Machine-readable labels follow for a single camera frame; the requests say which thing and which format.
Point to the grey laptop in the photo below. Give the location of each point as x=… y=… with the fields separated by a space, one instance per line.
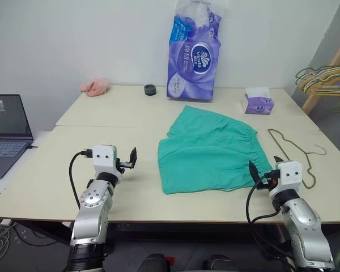
x=5 y=136

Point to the green shorts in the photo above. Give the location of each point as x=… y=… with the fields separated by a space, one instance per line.
x=209 y=153

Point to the dark rounded shape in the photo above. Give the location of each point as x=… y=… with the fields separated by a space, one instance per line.
x=156 y=263
x=218 y=263

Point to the black laptop plug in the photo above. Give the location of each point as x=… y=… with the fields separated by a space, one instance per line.
x=32 y=147

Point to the purple toilet paper pack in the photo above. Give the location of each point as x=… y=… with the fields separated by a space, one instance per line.
x=194 y=59

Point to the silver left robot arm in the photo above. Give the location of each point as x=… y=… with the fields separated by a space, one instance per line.
x=92 y=209

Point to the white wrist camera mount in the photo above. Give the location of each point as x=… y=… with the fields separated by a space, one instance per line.
x=290 y=175
x=103 y=158

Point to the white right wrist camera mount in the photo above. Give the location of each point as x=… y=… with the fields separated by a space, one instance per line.
x=290 y=175

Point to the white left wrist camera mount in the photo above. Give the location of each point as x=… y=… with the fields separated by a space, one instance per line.
x=103 y=158

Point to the purple tissue box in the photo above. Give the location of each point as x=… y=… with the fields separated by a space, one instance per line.
x=258 y=106

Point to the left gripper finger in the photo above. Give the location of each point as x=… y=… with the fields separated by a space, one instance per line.
x=133 y=158

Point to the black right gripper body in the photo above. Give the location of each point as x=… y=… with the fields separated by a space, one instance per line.
x=269 y=182

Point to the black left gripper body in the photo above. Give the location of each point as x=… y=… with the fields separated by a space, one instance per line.
x=124 y=165

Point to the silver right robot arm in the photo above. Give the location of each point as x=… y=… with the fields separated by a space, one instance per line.
x=306 y=226

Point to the black round tape roll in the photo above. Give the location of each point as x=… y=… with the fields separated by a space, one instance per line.
x=150 y=90

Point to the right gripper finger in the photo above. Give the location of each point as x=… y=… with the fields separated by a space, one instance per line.
x=255 y=174
x=277 y=160

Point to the light wooden rack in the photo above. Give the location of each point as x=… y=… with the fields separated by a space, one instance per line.
x=338 y=56

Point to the pink cloth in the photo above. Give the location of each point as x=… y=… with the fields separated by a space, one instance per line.
x=95 y=88

